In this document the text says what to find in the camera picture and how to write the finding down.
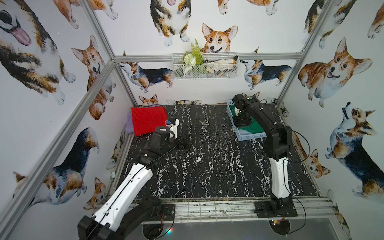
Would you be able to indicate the folded red t-shirt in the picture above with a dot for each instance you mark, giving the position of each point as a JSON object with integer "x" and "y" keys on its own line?
{"x": 146, "y": 120}

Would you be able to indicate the folded lilac t-shirt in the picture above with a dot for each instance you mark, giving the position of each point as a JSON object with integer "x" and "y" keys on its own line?
{"x": 129, "y": 128}

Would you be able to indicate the white wire wall basket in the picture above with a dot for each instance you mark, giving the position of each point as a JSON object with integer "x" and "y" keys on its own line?
{"x": 199, "y": 72}

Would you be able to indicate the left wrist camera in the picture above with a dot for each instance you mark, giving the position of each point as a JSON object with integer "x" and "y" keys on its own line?
{"x": 173, "y": 124}

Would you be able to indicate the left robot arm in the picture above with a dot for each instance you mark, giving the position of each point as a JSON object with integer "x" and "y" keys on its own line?
{"x": 115, "y": 220}

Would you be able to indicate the aluminium frame back bar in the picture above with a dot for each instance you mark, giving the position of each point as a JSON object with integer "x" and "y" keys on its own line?
{"x": 242, "y": 56}

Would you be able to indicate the aluminium frame bar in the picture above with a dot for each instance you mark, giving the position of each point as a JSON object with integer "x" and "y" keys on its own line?
{"x": 242, "y": 56}
{"x": 19, "y": 204}

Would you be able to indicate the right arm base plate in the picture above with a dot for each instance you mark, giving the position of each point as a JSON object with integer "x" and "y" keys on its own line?
{"x": 266, "y": 209}

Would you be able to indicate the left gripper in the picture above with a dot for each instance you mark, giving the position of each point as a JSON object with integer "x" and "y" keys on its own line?
{"x": 184, "y": 139}

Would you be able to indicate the aluminium front rail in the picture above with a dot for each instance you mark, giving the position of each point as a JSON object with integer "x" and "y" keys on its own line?
{"x": 242, "y": 209}

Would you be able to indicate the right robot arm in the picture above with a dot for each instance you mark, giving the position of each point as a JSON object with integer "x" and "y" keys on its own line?
{"x": 277, "y": 147}

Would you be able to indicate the green t-shirt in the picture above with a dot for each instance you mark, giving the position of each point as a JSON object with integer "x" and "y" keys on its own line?
{"x": 253, "y": 128}

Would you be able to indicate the aluminium frame left bar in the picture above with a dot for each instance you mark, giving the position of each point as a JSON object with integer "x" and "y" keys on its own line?
{"x": 19, "y": 204}

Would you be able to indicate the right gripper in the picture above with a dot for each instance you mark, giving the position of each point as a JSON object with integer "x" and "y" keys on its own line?
{"x": 237, "y": 123}

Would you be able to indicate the green fern plant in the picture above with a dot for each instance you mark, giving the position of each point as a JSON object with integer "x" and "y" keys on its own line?
{"x": 194, "y": 55}

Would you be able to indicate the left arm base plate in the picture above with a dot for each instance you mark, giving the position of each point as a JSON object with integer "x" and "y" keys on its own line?
{"x": 165, "y": 212}

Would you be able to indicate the light blue plastic basket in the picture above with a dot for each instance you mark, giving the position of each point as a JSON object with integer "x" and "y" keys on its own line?
{"x": 242, "y": 135}

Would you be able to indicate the cream cloth items in basket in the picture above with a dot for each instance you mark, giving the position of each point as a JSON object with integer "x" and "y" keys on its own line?
{"x": 222, "y": 67}

